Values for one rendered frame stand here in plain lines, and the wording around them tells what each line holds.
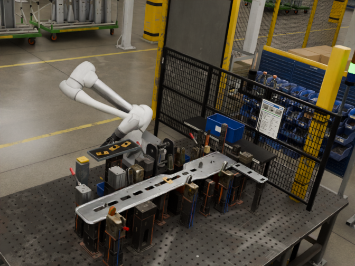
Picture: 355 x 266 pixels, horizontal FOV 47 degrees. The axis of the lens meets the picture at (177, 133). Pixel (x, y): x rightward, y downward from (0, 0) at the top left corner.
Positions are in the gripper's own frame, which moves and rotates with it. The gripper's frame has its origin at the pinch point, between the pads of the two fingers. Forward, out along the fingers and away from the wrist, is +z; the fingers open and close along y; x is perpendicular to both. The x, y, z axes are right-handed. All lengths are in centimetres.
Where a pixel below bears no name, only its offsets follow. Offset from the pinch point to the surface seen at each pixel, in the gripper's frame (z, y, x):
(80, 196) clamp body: -1, -67, 10
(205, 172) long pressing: -51, -25, -61
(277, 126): -108, 11, -93
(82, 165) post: -8, -48, 17
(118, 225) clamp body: -19, -97, -8
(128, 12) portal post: 27, 671, -25
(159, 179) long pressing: -30, -39, -33
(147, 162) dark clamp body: -30.2, -29.7, -21.1
